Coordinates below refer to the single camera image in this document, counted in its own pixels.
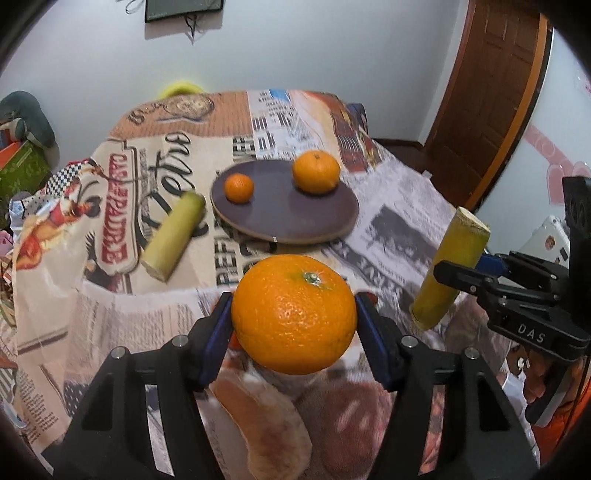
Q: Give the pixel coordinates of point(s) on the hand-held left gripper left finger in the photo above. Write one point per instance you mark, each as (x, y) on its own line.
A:
(217, 330)

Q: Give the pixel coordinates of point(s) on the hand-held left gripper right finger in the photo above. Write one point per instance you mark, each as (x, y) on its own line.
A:
(369, 330)

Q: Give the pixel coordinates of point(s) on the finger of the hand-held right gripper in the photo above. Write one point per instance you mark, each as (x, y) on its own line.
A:
(491, 264)
(466, 279)

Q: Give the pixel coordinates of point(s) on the yellow-green sugarcane piece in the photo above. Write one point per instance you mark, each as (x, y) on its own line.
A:
(457, 258)

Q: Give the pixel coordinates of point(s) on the large orange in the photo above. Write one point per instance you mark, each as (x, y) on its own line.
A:
(294, 314)

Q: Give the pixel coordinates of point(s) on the round dark brown plate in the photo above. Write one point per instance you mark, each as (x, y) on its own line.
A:
(281, 203)

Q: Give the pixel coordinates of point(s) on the white case with stickers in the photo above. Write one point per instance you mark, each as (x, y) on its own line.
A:
(547, 242)

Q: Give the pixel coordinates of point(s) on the orange garment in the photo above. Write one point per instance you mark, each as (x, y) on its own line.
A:
(565, 415)

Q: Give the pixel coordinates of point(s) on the pale green sugarcane piece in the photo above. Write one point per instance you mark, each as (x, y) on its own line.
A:
(173, 237)

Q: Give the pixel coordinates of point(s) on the small orange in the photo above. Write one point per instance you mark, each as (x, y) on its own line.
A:
(239, 188)

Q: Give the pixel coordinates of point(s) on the medium orange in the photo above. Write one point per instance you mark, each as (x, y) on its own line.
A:
(316, 171)

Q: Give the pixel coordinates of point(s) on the printed newspaper-pattern tablecloth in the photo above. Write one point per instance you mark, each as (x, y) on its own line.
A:
(184, 161)

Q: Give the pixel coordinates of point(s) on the brown wooden door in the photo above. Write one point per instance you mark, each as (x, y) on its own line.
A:
(489, 83)

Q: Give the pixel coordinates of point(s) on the yellow round object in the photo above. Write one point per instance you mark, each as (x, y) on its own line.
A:
(180, 87)

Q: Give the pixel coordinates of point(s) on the green patterned box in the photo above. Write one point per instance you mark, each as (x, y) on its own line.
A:
(21, 170)

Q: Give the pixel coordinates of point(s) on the grey plush toy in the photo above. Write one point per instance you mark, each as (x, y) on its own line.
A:
(27, 117)

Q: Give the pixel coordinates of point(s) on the pink wall decal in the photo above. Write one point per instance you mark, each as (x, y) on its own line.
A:
(551, 161)

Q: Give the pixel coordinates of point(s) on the dark framed wall picture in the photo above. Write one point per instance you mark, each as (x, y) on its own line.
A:
(182, 9)

